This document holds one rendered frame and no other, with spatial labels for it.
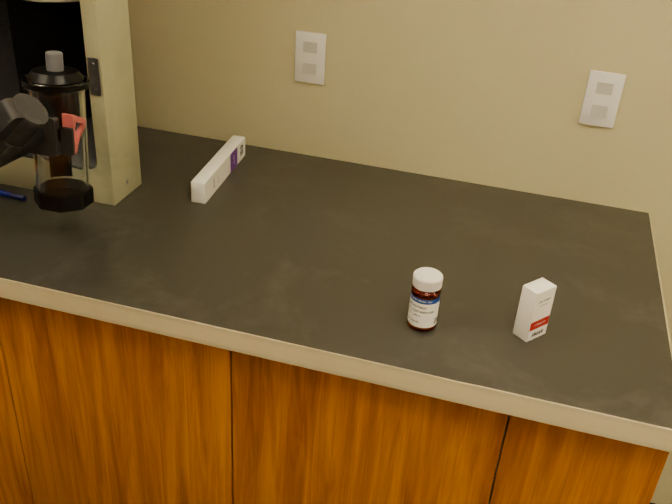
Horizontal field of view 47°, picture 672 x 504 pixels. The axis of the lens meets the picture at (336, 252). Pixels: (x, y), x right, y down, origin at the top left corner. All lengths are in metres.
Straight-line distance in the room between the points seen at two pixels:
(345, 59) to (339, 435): 0.84
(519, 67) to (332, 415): 0.83
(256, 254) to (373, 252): 0.22
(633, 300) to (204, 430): 0.78
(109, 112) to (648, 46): 1.05
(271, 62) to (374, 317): 0.76
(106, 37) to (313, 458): 0.83
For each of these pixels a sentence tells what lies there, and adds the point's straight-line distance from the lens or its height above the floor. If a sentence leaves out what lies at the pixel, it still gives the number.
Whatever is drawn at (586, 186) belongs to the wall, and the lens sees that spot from 1.77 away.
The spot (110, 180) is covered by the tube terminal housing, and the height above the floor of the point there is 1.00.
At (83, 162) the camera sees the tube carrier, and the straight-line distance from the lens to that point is 1.42.
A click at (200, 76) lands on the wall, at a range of 1.88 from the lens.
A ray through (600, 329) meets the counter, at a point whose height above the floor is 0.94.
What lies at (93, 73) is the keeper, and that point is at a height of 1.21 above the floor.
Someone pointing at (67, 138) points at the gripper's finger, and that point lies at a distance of 1.34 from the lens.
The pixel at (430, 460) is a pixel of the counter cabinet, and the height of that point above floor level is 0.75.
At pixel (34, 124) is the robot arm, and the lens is 1.21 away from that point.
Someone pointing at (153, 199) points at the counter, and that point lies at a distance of 1.59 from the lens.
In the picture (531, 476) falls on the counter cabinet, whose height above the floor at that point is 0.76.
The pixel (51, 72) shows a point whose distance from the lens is 1.39.
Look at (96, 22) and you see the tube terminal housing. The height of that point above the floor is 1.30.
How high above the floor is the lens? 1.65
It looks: 30 degrees down
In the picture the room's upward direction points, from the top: 4 degrees clockwise
